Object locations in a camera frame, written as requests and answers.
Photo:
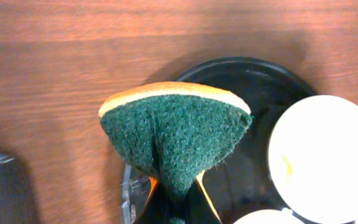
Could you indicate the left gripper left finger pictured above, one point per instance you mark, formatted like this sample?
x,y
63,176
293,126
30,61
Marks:
x,y
158,209

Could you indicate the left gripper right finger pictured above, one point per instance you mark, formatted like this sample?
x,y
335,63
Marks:
x,y
197,209

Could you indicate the green orange sponge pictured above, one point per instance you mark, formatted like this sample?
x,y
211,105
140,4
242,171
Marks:
x,y
173,132

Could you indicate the white plate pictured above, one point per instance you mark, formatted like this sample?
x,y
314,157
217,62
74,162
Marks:
x,y
313,159
269,216

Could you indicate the round black tray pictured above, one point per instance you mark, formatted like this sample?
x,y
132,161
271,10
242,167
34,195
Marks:
x,y
241,184

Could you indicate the black rectangular tray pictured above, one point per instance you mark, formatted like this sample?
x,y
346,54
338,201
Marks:
x,y
17,199

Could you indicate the white plate front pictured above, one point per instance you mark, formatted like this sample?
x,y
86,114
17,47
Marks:
x,y
269,216

